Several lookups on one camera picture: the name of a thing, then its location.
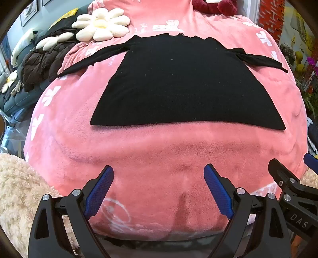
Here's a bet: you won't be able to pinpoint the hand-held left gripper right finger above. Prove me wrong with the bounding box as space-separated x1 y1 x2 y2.
203 164 292 258

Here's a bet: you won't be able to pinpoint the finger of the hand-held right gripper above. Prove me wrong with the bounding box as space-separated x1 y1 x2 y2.
304 152 318 166
268 158 302 192

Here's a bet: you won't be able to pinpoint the black and yellow jacket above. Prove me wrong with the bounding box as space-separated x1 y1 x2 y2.
48 7 80 35

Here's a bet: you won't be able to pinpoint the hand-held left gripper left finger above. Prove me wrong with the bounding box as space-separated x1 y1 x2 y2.
28 165 115 258

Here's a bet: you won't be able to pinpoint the yellow gourd ornament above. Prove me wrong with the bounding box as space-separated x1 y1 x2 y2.
295 50 305 73

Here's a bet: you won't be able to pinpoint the small daisy pillow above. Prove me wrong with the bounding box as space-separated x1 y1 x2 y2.
1 70 18 93

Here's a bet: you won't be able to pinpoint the cream fluffy blanket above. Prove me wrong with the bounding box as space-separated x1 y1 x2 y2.
0 153 80 258

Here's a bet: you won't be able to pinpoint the dark red plush toy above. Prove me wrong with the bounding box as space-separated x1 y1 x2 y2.
194 0 238 15

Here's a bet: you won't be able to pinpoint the long white plush toy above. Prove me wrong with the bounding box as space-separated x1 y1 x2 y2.
11 28 38 66

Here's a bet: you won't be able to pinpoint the yellow tree wall painting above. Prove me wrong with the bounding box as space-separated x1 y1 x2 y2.
281 0 318 72

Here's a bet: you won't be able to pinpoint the purple orchid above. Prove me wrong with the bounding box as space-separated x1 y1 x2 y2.
307 57 318 78

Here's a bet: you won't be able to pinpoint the cream flower pillow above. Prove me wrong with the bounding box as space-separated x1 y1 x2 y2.
36 32 75 51

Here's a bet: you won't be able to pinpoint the brown puffer jacket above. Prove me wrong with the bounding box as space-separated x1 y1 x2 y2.
21 41 77 92

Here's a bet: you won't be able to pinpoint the black knit top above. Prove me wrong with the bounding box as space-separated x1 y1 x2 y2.
58 34 289 131

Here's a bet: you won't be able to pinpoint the green potted plants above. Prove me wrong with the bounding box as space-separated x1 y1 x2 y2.
296 72 318 117

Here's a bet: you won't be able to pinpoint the grey-blue sofa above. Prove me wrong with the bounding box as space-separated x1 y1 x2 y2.
0 27 50 121

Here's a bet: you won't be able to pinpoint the pink bow-print fleece blanket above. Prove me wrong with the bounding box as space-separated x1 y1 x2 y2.
24 0 309 242

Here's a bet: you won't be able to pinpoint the large cream daisy pillow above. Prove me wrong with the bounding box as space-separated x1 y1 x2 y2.
72 7 131 42

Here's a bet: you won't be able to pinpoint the pile of clothes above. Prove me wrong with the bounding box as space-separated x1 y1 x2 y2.
305 116 318 155

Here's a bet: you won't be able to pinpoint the framed wall picture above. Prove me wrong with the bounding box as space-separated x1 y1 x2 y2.
20 0 39 26

